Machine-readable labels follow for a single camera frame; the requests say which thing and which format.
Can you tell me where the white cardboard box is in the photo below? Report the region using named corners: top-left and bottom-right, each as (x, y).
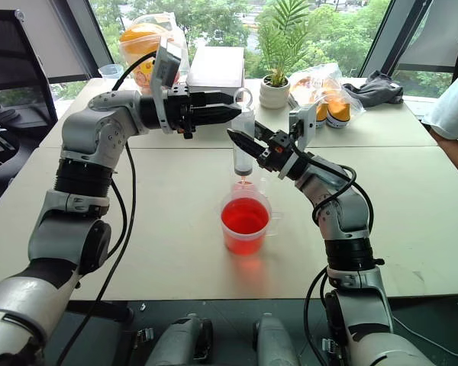
top-left (185, 46), bottom-right (247, 95)

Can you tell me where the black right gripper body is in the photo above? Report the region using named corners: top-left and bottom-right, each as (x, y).
top-left (256, 129), bottom-right (298, 175)

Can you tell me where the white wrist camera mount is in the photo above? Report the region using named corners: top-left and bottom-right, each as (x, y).
top-left (148, 37), bottom-right (182, 135)
top-left (278, 102), bottom-right (318, 180)

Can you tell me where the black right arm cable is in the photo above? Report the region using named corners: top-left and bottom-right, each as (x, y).
top-left (302, 150), bottom-right (376, 366)

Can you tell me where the clear bag of orange cups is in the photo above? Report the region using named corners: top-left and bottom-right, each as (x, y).
top-left (287, 62), bottom-right (368, 130)

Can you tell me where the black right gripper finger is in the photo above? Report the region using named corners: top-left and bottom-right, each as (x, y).
top-left (227, 128), bottom-right (267, 162)
top-left (253, 120), bottom-right (280, 143)

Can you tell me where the green plant in white pot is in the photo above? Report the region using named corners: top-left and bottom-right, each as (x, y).
top-left (256, 0), bottom-right (312, 111)

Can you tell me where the plastic bag with orange contents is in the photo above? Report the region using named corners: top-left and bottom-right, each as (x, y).
top-left (118, 11), bottom-right (190, 97)

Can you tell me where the person in white t-shirt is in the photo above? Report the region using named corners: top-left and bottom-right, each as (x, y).
top-left (421, 62), bottom-right (458, 143)

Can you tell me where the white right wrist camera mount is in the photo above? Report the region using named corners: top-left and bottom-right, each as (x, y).
top-left (278, 102), bottom-right (318, 180)

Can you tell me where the black mesh office chair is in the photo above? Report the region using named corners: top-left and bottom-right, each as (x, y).
top-left (0, 8), bottom-right (59, 181)

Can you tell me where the clear plastic syringe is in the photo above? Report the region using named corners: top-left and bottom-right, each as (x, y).
top-left (231, 87), bottom-right (256, 178)

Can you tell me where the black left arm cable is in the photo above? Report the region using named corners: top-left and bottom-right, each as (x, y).
top-left (55, 51), bottom-right (158, 366)

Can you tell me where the grey rounded housing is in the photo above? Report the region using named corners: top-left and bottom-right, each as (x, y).
top-left (144, 313), bottom-right (215, 366)
top-left (253, 313), bottom-right (302, 366)

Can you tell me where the white cup with orange lid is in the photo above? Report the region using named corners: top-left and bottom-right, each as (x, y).
top-left (325, 94), bottom-right (353, 130)
top-left (314, 100), bottom-right (328, 129)

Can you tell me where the pale blue plastic cup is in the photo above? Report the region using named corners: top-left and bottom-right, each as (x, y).
top-left (98, 63), bottom-right (124, 82)

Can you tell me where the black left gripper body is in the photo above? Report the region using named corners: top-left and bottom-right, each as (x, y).
top-left (166, 84), bottom-right (195, 140)

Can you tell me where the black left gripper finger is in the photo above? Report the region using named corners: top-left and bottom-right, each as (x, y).
top-left (192, 105), bottom-right (243, 127)
top-left (189, 91), bottom-right (237, 109)

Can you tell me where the dark grey cloth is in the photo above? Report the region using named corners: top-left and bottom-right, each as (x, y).
top-left (340, 69), bottom-right (405, 106)

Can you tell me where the large cup of red liquid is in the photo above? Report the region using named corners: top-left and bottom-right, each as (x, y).
top-left (220, 190), bottom-right (285, 257)

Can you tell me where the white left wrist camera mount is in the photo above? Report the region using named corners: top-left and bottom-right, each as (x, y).
top-left (148, 37), bottom-right (182, 135)

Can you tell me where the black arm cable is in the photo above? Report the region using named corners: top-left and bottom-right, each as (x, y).
top-left (55, 51), bottom-right (158, 366)
top-left (302, 150), bottom-right (376, 366)

